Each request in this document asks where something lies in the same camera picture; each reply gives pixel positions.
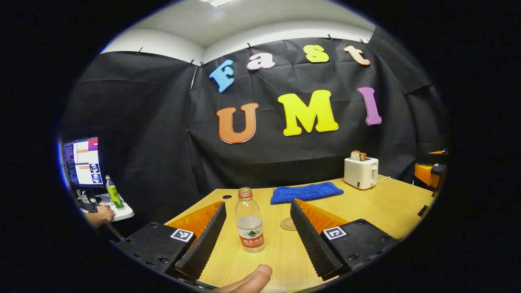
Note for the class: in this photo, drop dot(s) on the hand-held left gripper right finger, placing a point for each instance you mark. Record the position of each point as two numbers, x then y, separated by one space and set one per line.
311 240

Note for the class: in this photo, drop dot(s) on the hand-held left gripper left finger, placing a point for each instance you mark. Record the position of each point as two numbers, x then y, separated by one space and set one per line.
203 244

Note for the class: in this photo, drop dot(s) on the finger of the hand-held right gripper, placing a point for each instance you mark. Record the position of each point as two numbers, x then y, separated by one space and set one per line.
423 174

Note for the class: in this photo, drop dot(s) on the round wooden coaster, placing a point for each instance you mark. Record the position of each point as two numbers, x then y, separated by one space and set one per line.
287 224

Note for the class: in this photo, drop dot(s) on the clear plastic water bottle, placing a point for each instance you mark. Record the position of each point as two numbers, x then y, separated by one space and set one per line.
249 228

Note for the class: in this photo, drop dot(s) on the green drink bottle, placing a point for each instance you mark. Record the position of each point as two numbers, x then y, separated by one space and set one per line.
114 195

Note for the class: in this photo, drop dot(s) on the blue folded towel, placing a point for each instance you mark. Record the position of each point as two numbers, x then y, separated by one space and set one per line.
305 192

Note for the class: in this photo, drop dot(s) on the white toaster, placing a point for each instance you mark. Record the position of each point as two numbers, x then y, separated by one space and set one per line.
360 173

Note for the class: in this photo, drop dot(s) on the toasted bread slice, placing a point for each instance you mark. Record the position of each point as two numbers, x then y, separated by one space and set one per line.
358 156

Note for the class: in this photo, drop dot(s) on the small white side table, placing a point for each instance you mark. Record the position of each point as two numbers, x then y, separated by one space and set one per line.
122 211

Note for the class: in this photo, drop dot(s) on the black backdrop cloth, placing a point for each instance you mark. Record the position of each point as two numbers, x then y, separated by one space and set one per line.
163 134

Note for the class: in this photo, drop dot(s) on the black keyboard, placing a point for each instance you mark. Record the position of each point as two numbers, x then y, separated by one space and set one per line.
88 207

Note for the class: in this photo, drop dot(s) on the computer monitor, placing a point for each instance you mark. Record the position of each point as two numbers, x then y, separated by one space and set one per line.
83 162

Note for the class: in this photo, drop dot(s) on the ceiling light panel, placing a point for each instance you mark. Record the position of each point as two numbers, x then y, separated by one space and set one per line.
217 2

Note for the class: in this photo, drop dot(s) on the black table edge bracket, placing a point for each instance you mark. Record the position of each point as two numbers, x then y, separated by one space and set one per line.
423 211

